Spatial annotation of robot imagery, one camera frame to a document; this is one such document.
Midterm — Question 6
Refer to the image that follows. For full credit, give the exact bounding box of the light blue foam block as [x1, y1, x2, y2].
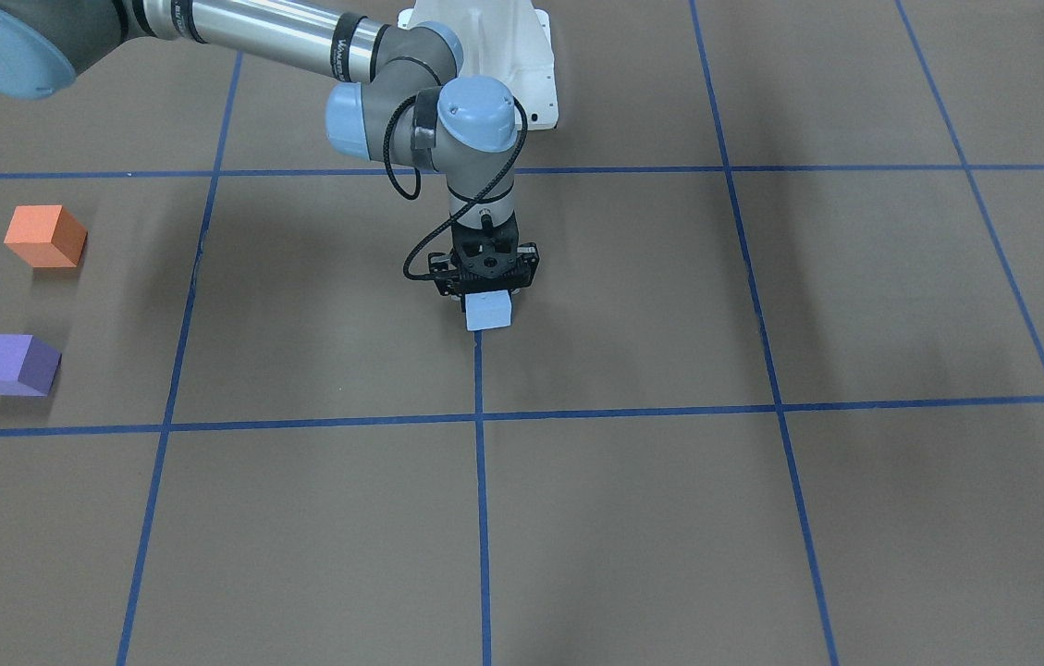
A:
[462, 290, 513, 332]

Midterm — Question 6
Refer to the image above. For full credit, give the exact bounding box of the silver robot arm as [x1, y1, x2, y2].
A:
[0, 1, 540, 299]

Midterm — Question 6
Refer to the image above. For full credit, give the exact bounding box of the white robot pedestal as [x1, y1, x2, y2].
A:
[398, 1, 559, 130]

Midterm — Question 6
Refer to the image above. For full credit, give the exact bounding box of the orange foam block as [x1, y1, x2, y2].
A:
[3, 205, 89, 268]

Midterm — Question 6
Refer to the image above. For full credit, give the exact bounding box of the purple foam block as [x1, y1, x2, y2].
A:
[0, 334, 61, 397]

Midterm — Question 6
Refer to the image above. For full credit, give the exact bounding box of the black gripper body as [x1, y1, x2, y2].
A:
[429, 243, 540, 299]

